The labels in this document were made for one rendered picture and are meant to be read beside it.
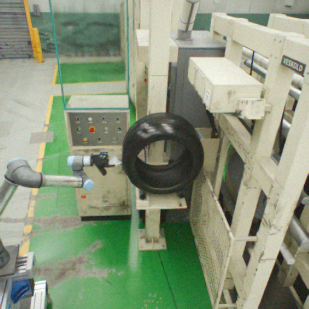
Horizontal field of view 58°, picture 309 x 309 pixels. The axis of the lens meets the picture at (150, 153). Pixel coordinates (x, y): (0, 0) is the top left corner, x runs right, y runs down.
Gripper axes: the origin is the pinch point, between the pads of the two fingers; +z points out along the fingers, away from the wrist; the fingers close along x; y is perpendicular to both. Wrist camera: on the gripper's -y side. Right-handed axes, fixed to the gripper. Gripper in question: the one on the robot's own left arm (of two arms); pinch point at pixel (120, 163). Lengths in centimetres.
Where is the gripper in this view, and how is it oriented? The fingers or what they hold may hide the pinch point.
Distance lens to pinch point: 195.9
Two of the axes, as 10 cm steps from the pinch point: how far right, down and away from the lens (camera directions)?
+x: -0.7, -5.1, 8.6
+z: 10.0, -0.2, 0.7
